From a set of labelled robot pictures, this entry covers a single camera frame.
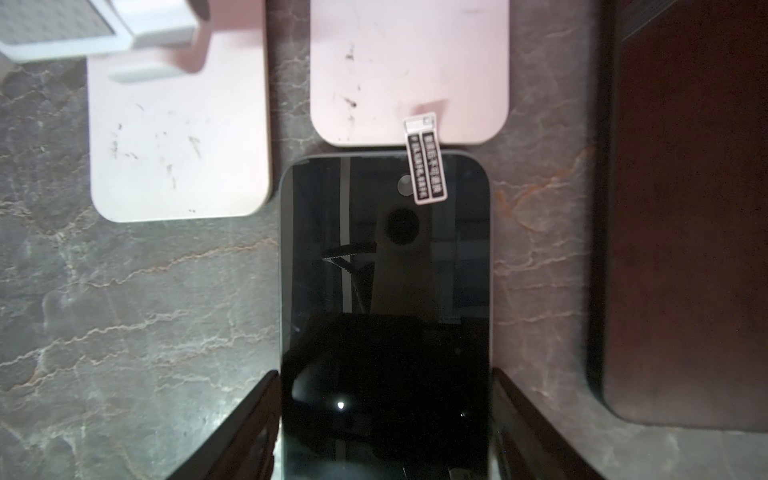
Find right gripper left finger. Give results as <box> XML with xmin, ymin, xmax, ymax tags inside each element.
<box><xmin>170</xmin><ymin>370</ymin><xmax>282</xmax><ymax>480</ymax></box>

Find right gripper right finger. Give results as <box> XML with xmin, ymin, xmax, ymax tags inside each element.
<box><xmin>490</xmin><ymin>368</ymin><xmax>603</xmax><ymax>479</ymax></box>

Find black phone with middle sticker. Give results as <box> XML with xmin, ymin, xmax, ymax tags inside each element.
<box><xmin>585</xmin><ymin>1</ymin><xmax>767</xmax><ymax>432</ymax></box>

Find white phone stand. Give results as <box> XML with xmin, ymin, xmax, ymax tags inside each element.
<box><xmin>1</xmin><ymin>0</ymin><xmax>272</xmax><ymax>223</ymax></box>
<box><xmin>310</xmin><ymin>1</ymin><xmax>511</xmax><ymax>147</ymax></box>

